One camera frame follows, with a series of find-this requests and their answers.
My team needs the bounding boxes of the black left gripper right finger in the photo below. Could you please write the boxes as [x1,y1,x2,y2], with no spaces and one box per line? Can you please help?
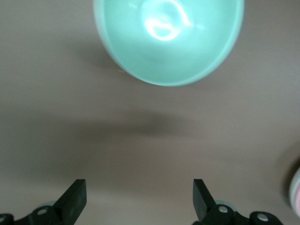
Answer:
[192,178,282,225]

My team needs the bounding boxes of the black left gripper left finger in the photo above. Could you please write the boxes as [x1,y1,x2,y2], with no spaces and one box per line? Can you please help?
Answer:
[0,179,87,225]

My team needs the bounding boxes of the pink plate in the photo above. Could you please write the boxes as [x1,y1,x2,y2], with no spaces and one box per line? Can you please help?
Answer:
[294,185,300,218]

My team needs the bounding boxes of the beige plate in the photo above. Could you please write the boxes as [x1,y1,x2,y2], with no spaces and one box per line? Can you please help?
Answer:
[288,165,300,218]

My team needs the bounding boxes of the brown table cloth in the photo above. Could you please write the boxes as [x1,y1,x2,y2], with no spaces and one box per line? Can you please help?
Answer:
[0,0,300,225]

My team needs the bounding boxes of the small green bowl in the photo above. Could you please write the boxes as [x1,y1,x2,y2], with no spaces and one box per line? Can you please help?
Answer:
[93,0,244,87]

